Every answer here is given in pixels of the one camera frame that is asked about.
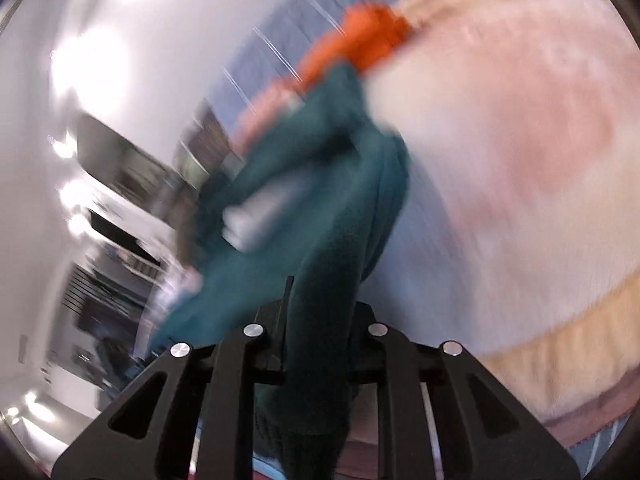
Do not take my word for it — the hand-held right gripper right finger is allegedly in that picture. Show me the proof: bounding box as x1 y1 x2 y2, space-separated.
350 305 581 480

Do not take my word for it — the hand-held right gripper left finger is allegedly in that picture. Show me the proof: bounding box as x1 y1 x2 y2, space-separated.
52 275 297 480

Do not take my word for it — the dark green fleece hoodie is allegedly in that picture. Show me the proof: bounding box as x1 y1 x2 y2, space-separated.
147 60 413 480

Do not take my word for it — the pink fleece blanket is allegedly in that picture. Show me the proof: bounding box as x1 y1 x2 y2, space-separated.
235 0 640 448

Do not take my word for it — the orange puffer jacket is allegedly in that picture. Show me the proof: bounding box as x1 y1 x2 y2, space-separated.
300 2 411 86

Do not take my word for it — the blue plaid sheet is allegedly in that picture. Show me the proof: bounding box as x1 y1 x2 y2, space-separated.
205 0 481 126

